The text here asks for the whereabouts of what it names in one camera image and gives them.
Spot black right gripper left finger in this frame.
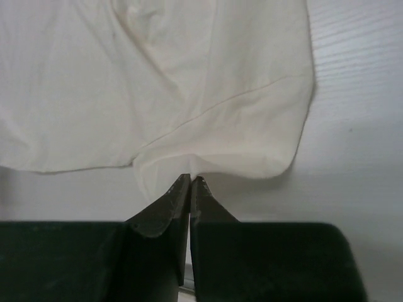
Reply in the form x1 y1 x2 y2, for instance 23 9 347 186
1 174 191 301

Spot white cloth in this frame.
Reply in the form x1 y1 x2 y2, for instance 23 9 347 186
1 1 314 200

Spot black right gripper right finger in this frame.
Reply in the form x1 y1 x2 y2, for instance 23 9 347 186
190 177 367 302

